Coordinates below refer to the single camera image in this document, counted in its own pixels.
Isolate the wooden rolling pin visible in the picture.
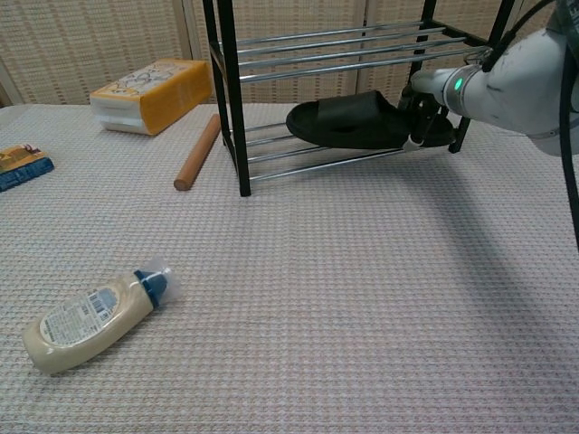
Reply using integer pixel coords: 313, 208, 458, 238
173, 113, 222, 192

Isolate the blue snack packet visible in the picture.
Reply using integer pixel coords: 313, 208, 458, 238
0, 142, 55, 193

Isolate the cream squeeze bottle blue cap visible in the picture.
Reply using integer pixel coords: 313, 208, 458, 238
21, 255, 182, 377

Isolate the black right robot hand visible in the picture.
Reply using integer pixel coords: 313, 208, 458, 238
397, 84, 443, 152

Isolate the yellow tissue pack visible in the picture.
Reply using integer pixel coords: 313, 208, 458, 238
89, 58, 214, 137

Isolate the beige waffle tablecloth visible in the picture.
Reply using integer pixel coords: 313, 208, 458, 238
0, 101, 579, 434

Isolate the black slide sandal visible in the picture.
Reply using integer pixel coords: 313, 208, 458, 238
285, 90, 454, 151

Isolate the beige woven folding screen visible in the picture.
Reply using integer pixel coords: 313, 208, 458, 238
0, 0, 579, 109

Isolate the black and chrome shoe rack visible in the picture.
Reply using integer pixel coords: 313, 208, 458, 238
202, 0, 517, 197

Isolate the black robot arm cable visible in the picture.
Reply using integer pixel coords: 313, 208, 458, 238
480, 0, 579, 254

